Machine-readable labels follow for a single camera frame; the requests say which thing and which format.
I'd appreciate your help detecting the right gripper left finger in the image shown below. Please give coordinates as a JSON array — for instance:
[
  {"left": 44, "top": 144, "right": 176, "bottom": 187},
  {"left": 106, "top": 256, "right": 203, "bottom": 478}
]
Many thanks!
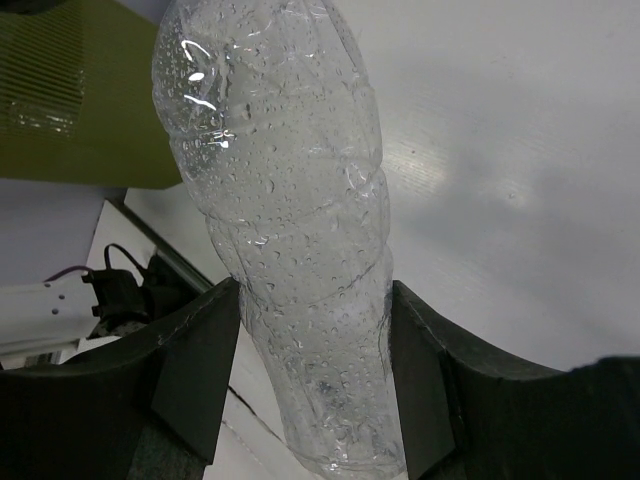
[{"left": 1, "top": 279, "right": 240, "bottom": 479}]

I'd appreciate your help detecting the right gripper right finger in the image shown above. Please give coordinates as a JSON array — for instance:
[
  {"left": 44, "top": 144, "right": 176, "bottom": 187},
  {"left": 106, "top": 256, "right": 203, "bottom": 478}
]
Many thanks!
[{"left": 390, "top": 282, "right": 639, "bottom": 479}]

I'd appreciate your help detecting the clear bottle white cap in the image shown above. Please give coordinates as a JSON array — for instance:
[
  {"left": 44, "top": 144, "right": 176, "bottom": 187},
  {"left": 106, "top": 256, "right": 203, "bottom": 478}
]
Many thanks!
[{"left": 152, "top": 1, "right": 406, "bottom": 479}]

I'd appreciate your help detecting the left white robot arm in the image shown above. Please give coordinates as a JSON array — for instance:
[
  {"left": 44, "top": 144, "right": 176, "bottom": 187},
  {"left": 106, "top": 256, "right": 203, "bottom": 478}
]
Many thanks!
[{"left": 1, "top": 267, "right": 153, "bottom": 370}]

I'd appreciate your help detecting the olive green mesh bin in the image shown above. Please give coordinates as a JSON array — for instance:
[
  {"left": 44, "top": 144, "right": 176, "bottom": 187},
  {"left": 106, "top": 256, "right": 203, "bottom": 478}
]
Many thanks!
[{"left": 1, "top": 1, "right": 181, "bottom": 189}]

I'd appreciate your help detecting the black mounting rail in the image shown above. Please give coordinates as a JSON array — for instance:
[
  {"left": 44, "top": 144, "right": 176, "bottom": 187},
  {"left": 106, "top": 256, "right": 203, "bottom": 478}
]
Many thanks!
[{"left": 108, "top": 199, "right": 215, "bottom": 295}]

